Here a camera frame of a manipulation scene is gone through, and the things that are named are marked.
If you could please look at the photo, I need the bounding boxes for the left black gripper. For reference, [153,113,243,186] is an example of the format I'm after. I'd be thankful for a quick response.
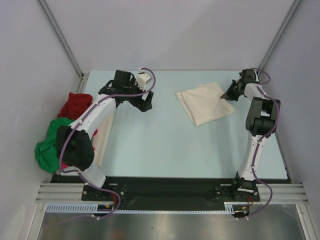
[123,78,153,112]

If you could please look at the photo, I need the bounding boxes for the cream white t shirt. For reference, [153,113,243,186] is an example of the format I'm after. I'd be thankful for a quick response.
[175,82,235,127]

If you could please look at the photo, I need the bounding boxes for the dark red t shirt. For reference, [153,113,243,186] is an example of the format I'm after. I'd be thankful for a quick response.
[55,92,93,131]

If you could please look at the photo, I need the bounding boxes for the green t shirt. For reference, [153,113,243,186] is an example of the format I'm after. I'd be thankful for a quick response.
[34,117,74,174]

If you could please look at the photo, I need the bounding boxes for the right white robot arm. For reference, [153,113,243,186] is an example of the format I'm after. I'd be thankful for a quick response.
[220,68,281,201]

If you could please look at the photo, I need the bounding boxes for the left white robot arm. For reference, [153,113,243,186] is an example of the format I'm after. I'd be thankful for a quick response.
[56,67,156,200]

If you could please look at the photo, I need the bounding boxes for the cream plastic tray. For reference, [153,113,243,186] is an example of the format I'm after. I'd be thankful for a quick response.
[92,110,116,167]

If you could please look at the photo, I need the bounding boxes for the magenta pink t shirt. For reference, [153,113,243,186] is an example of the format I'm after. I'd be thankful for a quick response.
[61,145,95,171]

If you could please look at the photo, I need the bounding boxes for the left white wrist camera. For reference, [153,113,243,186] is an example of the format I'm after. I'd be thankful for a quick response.
[136,72,153,91]

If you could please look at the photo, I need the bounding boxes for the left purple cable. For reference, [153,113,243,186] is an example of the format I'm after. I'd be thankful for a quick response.
[58,66,157,188]

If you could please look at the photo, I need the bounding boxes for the left aluminium frame post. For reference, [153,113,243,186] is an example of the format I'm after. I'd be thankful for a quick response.
[36,0,84,79]

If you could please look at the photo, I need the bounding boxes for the aluminium frame post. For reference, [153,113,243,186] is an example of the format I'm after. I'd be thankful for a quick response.
[36,0,84,79]
[258,0,303,71]

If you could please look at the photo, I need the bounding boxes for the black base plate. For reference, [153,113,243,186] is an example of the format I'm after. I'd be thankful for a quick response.
[49,173,293,211]

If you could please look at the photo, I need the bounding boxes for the white slotted cable duct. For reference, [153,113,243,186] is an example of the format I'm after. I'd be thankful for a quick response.
[46,203,248,215]

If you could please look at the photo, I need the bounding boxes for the right aluminium frame post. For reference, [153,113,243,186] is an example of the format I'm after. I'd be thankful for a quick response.
[258,0,303,71]

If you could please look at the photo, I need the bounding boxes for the aluminium front rail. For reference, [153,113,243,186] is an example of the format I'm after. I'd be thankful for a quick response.
[35,183,309,204]

